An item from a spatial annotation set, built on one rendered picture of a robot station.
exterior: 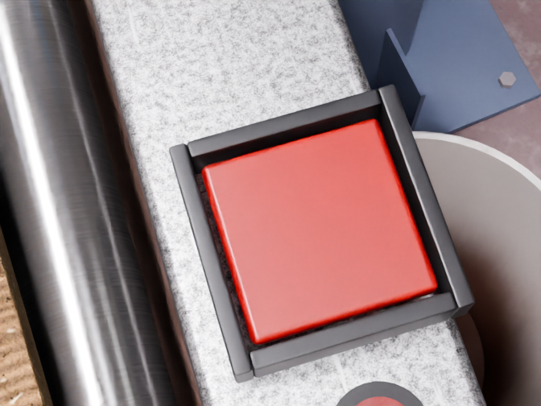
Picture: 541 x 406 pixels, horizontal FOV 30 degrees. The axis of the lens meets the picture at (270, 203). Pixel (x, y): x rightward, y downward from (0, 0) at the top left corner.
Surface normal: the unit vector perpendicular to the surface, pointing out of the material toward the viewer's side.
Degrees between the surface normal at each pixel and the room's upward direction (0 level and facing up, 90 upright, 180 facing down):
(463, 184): 87
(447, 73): 0
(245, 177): 0
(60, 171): 13
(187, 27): 0
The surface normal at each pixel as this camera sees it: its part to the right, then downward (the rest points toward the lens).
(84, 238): 0.36, -0.40
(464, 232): -0.52, 0.79
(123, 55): 0.00, -0.32
